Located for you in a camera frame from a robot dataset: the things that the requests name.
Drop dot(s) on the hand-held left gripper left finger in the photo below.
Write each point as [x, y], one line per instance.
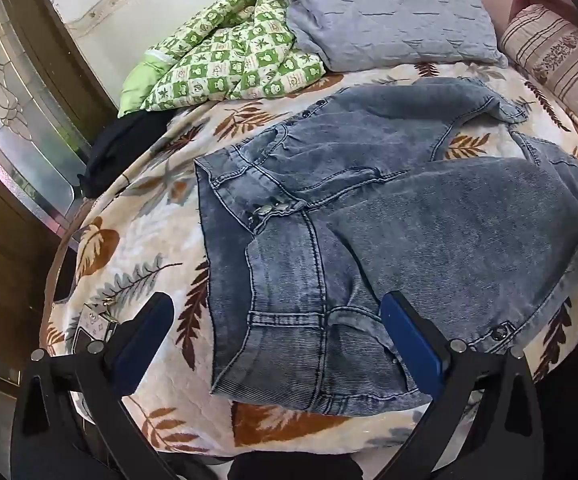
[141, 350]

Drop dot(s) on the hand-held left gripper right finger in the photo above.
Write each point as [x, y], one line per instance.
[411, 345]

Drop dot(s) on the blue denim pants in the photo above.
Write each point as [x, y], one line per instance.
[369, 210]

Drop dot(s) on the small white patterned pouch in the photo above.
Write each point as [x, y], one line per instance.
[91, 327]

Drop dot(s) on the leaf print blanket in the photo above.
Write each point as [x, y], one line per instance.
[144, 240]

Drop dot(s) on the black cloth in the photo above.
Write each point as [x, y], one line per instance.
[119, 150]

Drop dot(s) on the wooden door with patterned glass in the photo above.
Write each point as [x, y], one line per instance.
[9, 85]

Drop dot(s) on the green checked quilt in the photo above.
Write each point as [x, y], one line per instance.
[219, 60]

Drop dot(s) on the striped patterned pillow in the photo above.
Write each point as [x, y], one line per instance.
[554, 55]

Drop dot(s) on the grey quilted blanket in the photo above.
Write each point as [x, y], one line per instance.
[394, 15]

